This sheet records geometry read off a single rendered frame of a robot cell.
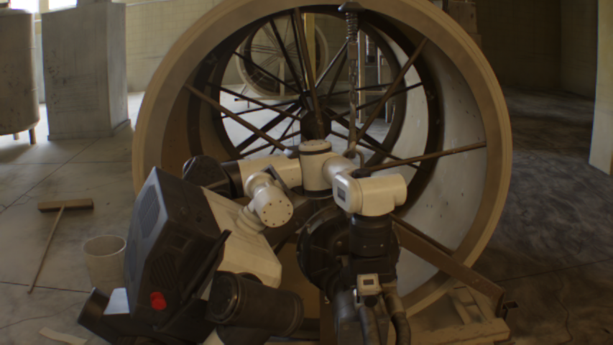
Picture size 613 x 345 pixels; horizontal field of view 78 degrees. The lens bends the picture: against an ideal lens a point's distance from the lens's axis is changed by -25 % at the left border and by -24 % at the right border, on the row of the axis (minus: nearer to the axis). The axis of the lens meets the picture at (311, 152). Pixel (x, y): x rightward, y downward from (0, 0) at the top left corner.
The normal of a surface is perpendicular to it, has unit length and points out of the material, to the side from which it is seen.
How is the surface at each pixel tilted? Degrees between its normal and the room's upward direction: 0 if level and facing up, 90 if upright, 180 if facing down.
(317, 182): 88
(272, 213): 103
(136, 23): 90
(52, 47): 90
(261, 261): 63
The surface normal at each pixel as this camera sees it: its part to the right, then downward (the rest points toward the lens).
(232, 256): 0.69, -0.31
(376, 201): 0.29, 0.25
